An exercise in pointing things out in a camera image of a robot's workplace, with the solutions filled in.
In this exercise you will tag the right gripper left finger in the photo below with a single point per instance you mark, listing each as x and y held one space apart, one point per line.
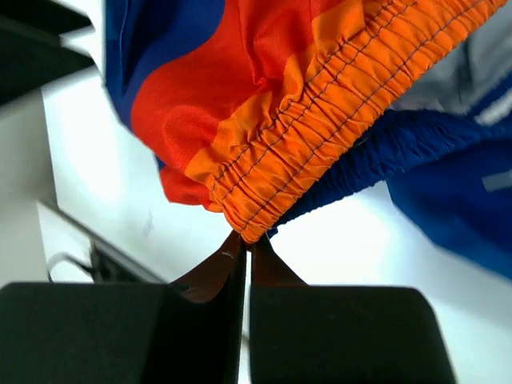
188 331

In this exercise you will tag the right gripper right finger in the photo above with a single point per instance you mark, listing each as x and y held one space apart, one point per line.
339 334

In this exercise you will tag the rainbow striped shorts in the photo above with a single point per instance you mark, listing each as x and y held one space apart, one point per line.
266 110

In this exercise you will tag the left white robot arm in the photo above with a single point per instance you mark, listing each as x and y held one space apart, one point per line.
32 54

